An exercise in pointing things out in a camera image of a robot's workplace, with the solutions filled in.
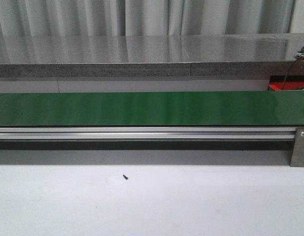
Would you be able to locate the red plastic tray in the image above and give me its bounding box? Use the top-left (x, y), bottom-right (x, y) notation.
top-left (268, 76), bottom-right (304, 90)

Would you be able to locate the metal conveyor support bracket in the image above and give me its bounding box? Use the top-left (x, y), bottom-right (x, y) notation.
top-left (290, 127), bottom-right (304, 167)

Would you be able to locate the grey curtain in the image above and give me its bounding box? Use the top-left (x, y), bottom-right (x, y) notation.
top-left (0, 0), bottom-right (295, 37)

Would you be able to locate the small green circuit board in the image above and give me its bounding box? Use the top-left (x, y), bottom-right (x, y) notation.
top-left (294, 46), bottom-right (304, 59)

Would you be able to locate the aluminium conveyor frame rail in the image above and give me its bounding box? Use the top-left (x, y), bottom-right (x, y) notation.
top-left (0, 126), bottom-right (297, 140)

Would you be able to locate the red black wire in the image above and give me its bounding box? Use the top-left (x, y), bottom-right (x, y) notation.
top-left (282, 45), bottom-right (304, 90)

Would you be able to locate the grey stone counter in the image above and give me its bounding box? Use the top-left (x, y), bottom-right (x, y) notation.
top-left (0, 33), bottom-right (304, 78)

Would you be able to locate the green conveyor belt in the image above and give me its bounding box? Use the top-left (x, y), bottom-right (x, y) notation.
top-left (0, 91), bottom-right (304, 126)

